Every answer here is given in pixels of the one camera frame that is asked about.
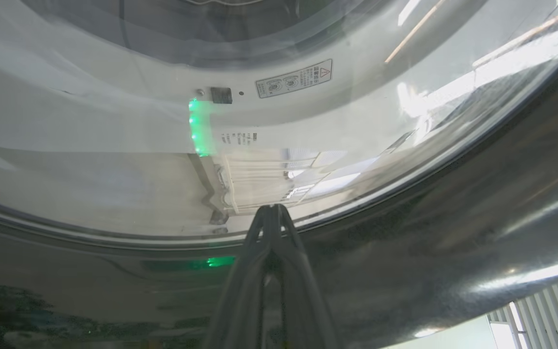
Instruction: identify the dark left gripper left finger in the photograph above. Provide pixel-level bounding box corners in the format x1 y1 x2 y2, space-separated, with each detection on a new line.
201 205 276 349

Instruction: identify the black-rimmed glass washer door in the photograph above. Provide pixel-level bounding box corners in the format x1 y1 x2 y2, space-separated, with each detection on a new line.
0 0 558 349

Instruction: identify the grey warning sticker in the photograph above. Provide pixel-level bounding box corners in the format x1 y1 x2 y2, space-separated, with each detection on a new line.
255 59 333 99

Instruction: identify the white front-load washing machine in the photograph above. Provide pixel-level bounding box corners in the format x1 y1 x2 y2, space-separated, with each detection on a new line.
0 0 558 238

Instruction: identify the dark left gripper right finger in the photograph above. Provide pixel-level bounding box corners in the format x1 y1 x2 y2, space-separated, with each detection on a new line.
275 205 342 349

